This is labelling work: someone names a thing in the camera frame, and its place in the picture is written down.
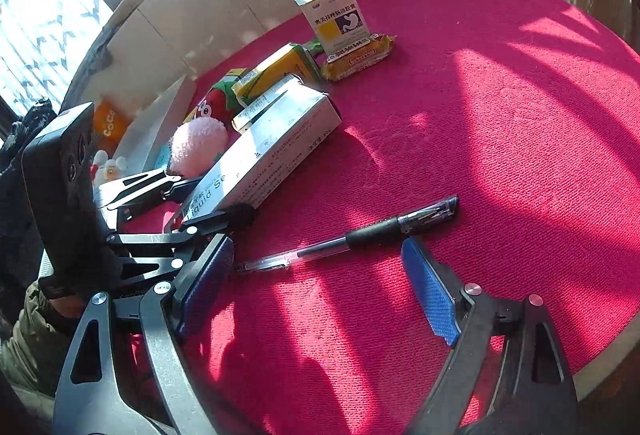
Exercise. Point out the orange paper cup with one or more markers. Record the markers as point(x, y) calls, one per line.
point(107, 122)

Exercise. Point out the pink plush toy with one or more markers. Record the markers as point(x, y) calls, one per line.
point(197, 147)

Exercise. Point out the window with metal grille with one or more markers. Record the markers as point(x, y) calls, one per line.
point(45, 15)

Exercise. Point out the small white printed box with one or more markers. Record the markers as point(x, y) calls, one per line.
point(262, 100)

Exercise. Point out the black gel pen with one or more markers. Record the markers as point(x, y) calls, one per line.
point(370, 232)

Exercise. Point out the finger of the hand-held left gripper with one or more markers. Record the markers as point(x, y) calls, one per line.
point(145, 185)
point(215, 220)

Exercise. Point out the long white sealant box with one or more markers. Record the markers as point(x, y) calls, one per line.
point(280, 150)

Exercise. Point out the red packet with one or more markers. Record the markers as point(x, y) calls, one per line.
point(215, 102)

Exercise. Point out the teal tissue pack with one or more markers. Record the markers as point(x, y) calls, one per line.
point(163, 158)

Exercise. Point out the yellow red small box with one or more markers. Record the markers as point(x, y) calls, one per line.
point(357, 57)

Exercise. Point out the blue white medicine box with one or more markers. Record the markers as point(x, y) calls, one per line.
point(335, 15)

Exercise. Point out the yellow carton box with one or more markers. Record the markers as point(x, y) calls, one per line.
point(275, 70)

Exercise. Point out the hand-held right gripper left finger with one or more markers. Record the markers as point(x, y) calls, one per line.
point(205, 285)

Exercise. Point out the green snack packet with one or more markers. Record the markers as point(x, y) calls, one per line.
point(312, 49)

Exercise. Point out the white toy figure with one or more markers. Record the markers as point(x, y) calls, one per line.
point(107, 167)

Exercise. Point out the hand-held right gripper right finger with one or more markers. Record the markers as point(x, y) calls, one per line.
point(430, 295)

